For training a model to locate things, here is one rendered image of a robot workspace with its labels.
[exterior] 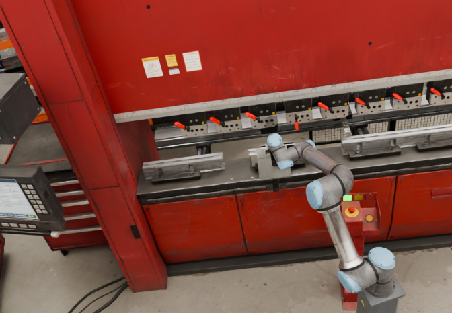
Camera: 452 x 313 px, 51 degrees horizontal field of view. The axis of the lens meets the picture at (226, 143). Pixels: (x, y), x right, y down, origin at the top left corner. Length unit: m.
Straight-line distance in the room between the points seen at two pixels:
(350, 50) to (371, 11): 0.22
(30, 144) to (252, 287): 1.82
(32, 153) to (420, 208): 2.57
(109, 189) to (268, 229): 1.07
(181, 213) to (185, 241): 0.29
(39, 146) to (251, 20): 1.79
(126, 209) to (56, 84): 0.90
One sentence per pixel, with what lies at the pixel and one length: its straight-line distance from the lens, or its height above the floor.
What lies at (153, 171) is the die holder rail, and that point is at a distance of 2.96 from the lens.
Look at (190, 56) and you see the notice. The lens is 2.44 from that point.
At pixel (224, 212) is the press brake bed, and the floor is 0.62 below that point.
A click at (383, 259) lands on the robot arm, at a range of 2.29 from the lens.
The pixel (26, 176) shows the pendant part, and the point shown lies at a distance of 2.17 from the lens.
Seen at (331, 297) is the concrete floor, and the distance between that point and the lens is 3.35.
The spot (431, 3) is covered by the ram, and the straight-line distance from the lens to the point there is 2.54.
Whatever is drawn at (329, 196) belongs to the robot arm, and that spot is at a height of 1.30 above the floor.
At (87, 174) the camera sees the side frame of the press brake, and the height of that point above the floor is 1.17.
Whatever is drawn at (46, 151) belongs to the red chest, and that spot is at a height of 0.98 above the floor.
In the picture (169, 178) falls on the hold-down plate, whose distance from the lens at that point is 2.91.
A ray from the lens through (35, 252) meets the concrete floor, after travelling 4.18.
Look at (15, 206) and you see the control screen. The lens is 2.38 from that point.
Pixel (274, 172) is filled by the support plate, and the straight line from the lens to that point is 2.67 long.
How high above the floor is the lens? 2.84
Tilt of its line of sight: 39 degrees down
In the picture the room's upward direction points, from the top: 11 degrees counter-clockwise
